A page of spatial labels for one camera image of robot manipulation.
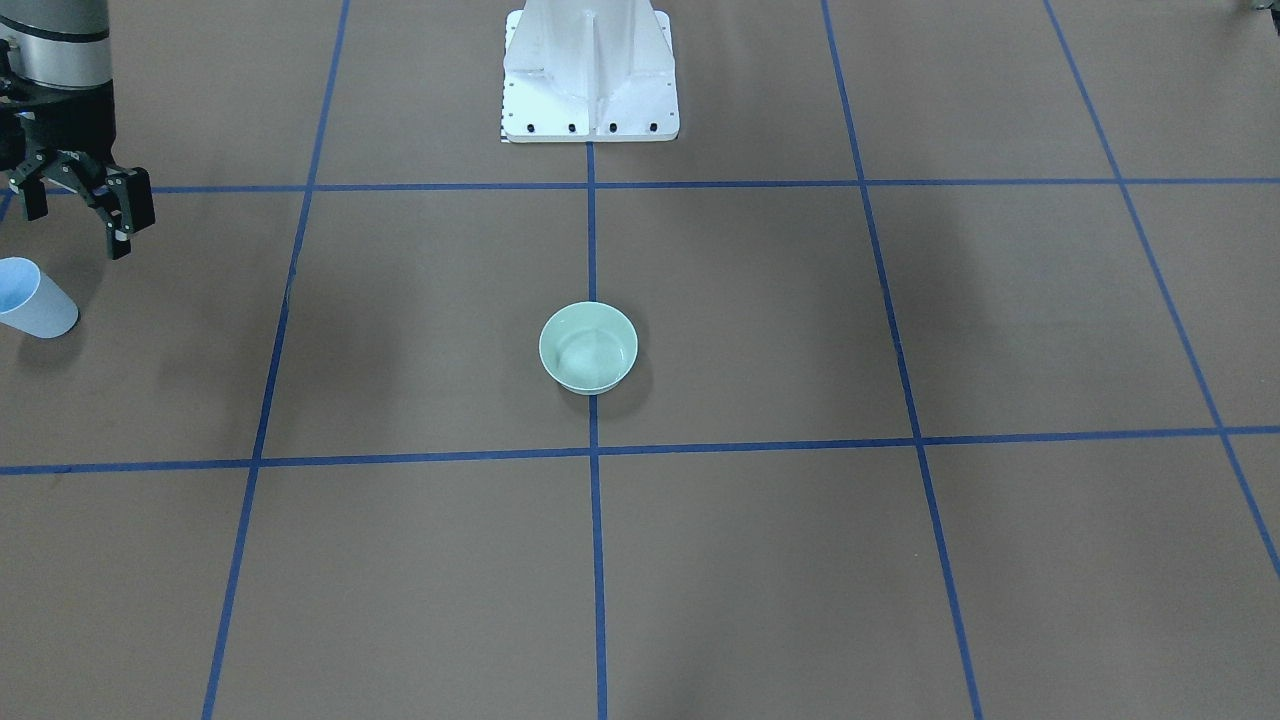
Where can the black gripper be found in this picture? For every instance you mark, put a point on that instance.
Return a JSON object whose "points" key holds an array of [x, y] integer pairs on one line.
{"points": [[72, 118]]}

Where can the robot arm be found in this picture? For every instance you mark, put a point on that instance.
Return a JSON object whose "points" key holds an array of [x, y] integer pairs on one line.
{"points": [[60, 44]]}

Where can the light blue plastic cup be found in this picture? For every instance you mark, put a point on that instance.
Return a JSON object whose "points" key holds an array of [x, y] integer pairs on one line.
{"points": [[32, 303]]}

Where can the light green bowl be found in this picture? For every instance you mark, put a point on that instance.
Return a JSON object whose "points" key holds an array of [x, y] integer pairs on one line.
{"points": [[588, 347]]}

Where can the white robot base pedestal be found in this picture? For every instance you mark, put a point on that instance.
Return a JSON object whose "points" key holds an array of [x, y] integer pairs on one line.
{"points": [[589, 72]]}

